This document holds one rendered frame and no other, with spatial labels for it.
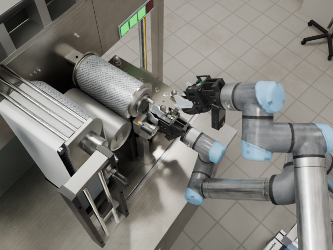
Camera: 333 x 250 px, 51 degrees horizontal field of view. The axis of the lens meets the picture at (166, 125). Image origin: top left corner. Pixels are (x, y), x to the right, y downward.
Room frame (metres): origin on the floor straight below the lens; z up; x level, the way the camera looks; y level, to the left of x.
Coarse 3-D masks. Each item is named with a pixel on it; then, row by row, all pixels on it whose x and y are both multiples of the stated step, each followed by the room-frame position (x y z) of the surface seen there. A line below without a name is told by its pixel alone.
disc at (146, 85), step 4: (144, 84) 0.73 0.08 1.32; (148, 84) 0.75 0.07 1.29; (140, 88) 0.71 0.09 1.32; (136, 92) 0.69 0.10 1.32; (132, 96) 0.68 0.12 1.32; (132, 100) 0.67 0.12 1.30; (128, 104) 0.66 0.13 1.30; (128, 108) 0.65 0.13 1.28; (128, 112) 0.65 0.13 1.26; (128, 116) 0.65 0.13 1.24
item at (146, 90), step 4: (84, 60) 0.84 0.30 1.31; (80, 64) 0.82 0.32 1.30; (76, 76) 0.80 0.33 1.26; (144, 88) 0.73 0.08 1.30; (148, 88) 0.73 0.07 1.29; (140, 92) 0.70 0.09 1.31; (144, 92) 0.71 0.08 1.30; (148, 92) 0.73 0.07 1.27; (136, 96) 0.69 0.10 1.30; (140, 96) 0.69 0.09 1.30; (136, 100) 0.68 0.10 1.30; (132, 104) 0.67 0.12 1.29; (136, 104) 0.67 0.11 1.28; (132, 108) 0.66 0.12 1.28; (132, 112) 0.65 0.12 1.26; (136, 112) 0.67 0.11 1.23; (132, 116) 0.65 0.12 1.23; (136, 116) 0.67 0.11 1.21
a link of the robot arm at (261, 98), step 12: (240, 84) 0.54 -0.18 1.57; (252, 84) 0.53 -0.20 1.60; (264, 84) 0.51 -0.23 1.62; (276, 84) 0.51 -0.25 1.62; (240, 96) 0.51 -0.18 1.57; (252, 96) 0.49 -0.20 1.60; (264, 96) 0.48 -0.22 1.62; (276, 96) 0.48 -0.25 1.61; (240, 108) 0.49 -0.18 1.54; (252, 108) 0.47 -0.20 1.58; (264, 108) 0.46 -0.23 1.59; (276, 108) 0.46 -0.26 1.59
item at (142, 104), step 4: (144, 96) 0.70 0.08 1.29; (148, 96) 0.71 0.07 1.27; (140, 100) 0.69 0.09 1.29; (144, 100) 0.70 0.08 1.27; (140, 104) 0.68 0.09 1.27; (144, 104) 0.69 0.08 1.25; (148, 104) 0.71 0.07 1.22; (136, 108) 0.67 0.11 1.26; (140, 108) 0.68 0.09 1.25; (144, 108) 0.69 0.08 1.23; (140, 112) 0.67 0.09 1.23
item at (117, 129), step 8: (72, 88) 0.77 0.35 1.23; (72, 96) 0.73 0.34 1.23; (80, 96) 0.73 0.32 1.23; (88, 96) 0.74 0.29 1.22; (80, 104) 0.70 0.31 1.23; (88, 104) 0.70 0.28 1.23; (96, 104) 0.70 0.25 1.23; (96, 112) 0.66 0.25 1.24; (104, 112) 0.67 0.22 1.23; (112, 112) 0.68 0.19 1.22; (104, 120) 0.63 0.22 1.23; (112, 120) 0.63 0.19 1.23; (120, 120) 0.64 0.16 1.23; (112, 128) 0.60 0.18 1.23; (120, 128) 0.61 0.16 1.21; (128, 128) 0.64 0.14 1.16; (112, 136) 0.58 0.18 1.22; (120, 136) 0.61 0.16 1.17; (112, 144) 0.57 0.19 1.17; (120, 144) 0.60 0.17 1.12
